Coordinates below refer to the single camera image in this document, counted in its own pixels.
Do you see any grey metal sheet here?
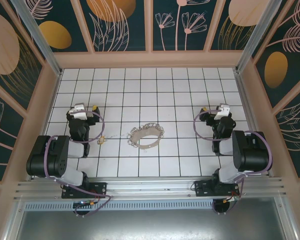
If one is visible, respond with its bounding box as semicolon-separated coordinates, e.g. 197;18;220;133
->
4;209;298;240

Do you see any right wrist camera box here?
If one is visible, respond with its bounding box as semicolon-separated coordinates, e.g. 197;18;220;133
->
213;103;231;121

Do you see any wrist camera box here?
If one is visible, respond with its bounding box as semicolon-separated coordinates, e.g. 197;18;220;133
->
69;103;88;120
213;103;231;121

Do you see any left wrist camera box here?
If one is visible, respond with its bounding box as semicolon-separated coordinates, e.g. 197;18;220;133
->
69;103;88;120

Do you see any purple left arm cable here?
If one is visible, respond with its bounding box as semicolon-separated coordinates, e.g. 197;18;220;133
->
43;111;113;218

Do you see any aluminium side rail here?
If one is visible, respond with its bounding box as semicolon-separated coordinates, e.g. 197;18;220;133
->
233;70;273;179

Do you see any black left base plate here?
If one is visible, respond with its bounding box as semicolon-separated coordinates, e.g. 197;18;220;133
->
61;181;108;200

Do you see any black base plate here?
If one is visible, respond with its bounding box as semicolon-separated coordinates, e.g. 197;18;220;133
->
193;179;241;198
61;181;108;200

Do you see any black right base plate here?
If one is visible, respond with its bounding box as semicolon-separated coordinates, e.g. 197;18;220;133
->
193;179;241;198

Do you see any aluminium corner post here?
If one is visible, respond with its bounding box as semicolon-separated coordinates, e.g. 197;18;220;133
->
9;0;64;76
234;0;290;73

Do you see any aluminium front rail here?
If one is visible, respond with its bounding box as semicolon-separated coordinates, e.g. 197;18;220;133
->
13;176;290;201

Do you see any slotted grey cable duct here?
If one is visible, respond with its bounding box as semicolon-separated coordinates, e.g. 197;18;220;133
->
23;201;282;211

